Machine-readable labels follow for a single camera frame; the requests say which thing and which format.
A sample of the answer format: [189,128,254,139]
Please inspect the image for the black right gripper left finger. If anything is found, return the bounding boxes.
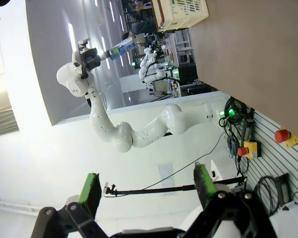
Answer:
[31,173,110,238]

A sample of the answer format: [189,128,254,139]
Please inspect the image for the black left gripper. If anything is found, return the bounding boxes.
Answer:
[83,48,120,71]

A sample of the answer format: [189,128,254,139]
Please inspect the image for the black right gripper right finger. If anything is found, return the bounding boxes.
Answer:
[186,162,279,238]

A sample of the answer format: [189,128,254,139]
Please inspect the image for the blue Pocari Sweat can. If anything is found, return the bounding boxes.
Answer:
[113,38,137,57]

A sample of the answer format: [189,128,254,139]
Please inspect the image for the cream shopping basket brown rim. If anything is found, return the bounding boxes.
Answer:
[150,0,209,32]

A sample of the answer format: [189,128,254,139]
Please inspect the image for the white background robot arms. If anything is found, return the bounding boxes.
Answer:
[138,47,175,85]

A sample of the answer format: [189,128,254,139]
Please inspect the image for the white control box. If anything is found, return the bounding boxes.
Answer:
[210,159,226,182]

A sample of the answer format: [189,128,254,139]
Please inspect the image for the black handheld enabling device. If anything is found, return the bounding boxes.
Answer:
[275,173,293,207]

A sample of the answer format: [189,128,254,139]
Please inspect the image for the grey slotted aluminium base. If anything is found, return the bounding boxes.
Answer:
[237,105,298,215]

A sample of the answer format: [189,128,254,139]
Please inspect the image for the yellow box emergency stop button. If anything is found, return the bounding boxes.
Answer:
[237,139,262,160]

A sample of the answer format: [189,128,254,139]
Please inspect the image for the white paper sheet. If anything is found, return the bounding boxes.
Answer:
[158,162,176,197]

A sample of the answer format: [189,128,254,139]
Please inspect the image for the red emergency stop yellow plate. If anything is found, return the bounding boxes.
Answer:
[275,127,298,149]

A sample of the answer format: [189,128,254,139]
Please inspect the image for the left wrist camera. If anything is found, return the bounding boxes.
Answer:
[77,37,91,52]

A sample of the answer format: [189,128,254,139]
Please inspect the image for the coiled black cable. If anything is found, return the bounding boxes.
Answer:
[254,175,282,217]

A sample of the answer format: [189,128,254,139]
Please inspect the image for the thin black cable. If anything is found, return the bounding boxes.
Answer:
[139,131,226,191]

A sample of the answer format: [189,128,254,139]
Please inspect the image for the black camera boom pole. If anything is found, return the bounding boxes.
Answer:
[103,176,247,197]

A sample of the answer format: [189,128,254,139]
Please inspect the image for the black cable bundle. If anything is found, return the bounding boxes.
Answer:
[218,96,256,139]

